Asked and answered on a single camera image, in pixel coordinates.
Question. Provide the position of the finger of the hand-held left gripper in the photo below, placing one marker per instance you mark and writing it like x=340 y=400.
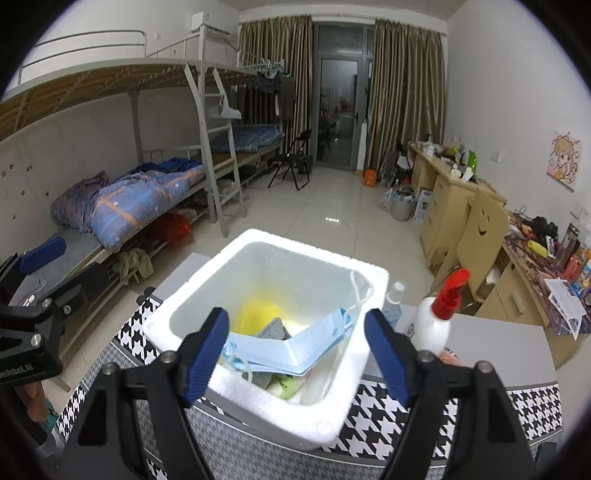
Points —
x=78 y=287
x=44 y=254

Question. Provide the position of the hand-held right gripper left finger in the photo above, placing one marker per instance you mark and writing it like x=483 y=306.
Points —
x=207 y=357

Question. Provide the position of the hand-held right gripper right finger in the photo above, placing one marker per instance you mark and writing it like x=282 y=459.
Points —
x=388 y=357

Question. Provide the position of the white foam box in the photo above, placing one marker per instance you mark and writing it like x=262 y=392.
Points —
x=184 y=323

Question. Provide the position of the yellow foam fruit net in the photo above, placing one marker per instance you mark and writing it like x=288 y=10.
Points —
x=254 y=314

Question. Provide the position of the grey sock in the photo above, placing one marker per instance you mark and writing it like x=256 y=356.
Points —
x=274 y=330

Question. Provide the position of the green tissue packet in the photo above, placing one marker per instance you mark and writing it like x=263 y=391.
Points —
x=286 y=386

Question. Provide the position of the clear plastic bag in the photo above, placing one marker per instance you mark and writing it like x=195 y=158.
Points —
x=295 y=348

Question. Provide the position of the person's left hand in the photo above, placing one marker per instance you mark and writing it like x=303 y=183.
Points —
x=34 y=397

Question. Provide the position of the blue spray bottle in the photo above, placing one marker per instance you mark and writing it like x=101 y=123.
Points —
x=393 y=309

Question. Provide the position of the white pump lotion bottle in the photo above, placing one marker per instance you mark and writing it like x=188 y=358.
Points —
x=431 y=327

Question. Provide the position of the black white houndstooth tablecloth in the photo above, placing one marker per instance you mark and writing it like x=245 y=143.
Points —
x=383 y=415

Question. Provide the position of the olive clothes pile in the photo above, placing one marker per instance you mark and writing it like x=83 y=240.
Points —
x=134 y=263

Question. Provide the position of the red snack packet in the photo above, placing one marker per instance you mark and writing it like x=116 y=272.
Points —
x=451 y=357

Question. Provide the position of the blue patterned blanket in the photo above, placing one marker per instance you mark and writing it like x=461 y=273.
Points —
x=124 y=203

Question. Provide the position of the red bag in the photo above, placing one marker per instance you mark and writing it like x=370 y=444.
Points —
x=173 y=228

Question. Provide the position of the wooden desk with patterned cover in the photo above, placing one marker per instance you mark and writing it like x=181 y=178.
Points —
x=521 y=295

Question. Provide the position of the white cardboard box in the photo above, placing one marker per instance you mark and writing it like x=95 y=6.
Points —
x=423 y=205

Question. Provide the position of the wooden chair with smiley cutout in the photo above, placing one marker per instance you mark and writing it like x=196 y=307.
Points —
x=480 y=230

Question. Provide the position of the light wooden desk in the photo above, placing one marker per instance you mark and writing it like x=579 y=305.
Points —
x=443 y=203

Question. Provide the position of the white metal bunk bed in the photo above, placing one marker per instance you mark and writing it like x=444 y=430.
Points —
x=92 y=87

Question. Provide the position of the yellow object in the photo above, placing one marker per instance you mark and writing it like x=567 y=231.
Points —
x=538 y=248

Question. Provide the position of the printed paper sheets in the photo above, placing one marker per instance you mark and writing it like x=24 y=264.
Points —
x=565 y=300

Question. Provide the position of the group of toiletry bottles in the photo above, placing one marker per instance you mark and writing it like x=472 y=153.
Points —
x=577 y=263

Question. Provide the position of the green bottle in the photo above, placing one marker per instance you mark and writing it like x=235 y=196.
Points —
x=472 y=159

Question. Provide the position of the black folding chair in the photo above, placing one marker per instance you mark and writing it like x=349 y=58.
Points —
x=295 y=157

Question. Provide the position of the white clothes hanger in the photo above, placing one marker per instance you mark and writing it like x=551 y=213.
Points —
x=226 y=111

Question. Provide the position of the brown curtain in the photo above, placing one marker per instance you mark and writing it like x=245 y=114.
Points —
x=277 y=41
x=406 y=92

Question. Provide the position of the glass balcony door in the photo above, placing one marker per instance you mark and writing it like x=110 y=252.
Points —
x=341 y=92

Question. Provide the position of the hanging clothes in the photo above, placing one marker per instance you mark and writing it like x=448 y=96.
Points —
x=272 y=87

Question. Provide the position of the white air conditioner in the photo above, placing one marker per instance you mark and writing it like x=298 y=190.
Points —
x=210 y=22

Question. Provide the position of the white wall switch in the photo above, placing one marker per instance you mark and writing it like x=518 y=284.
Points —
x=495 y=156

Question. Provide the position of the cartoon wall poster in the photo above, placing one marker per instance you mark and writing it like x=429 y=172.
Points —
x=563 y=161

